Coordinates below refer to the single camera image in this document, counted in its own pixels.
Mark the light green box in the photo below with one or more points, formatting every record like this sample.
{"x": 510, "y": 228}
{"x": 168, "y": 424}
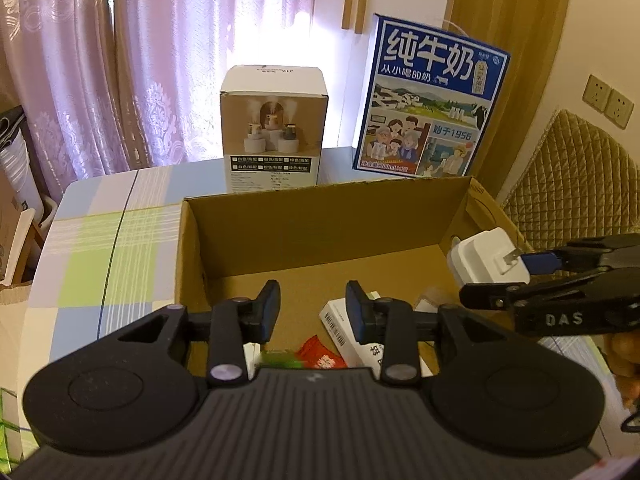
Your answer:
{"x": 10, "y": 430}

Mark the green medicine box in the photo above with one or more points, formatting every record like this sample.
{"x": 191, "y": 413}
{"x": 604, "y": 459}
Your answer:
{"x": 280, "y": 358}

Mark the blue milk carton box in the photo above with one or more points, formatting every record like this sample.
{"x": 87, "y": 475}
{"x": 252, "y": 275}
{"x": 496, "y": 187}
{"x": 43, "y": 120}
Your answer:
{"x": 425, "y": 85}

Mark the brown cardboard box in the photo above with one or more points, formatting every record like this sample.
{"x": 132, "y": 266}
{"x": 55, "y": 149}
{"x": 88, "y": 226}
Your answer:
{"x": 310, "y": 240}

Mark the sheer lavender patterned curtain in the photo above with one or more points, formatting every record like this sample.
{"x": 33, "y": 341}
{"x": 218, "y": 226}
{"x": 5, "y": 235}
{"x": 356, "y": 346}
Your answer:
{"x": 200, "y": 60}

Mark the humidifier product box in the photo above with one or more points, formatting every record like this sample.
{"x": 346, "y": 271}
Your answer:
{"x": 275, "y": 110}

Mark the white charger plug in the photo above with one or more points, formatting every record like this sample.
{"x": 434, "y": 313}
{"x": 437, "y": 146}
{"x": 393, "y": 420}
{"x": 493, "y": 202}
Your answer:
{"x": 475, "y": 260}

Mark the white ointment box bird print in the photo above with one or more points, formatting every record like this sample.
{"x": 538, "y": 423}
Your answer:
{"x": 340, "y": 325}

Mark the wooden door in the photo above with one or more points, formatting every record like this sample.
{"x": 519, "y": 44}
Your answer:
{"x": 500, "y": 110}

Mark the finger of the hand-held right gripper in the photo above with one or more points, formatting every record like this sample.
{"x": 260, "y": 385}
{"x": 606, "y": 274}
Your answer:
{"x": 540, "y": 262}
{"x": 490, "y": 296}

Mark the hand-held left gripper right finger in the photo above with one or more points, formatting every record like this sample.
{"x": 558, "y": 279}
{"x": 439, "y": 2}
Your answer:
{"x": 355, "y": 310}

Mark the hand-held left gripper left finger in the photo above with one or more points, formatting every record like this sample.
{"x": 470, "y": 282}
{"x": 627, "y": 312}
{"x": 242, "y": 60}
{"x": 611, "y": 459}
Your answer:
{"x": 270, "y": 305}

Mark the chair with quilted tan cover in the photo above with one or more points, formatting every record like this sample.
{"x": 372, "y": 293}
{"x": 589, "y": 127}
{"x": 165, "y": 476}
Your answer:
{"x": 575, "y": 175}

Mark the white bag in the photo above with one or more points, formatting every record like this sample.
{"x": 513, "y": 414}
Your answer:
{"x": 20, "y": 170}

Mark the red candy packet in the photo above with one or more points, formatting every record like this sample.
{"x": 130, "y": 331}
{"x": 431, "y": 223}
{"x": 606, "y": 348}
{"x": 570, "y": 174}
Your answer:
{"x": 320, "y": 355}

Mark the person's right hand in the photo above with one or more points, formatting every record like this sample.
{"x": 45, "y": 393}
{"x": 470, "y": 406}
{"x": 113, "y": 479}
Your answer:
{"x": 625, "y": 355}

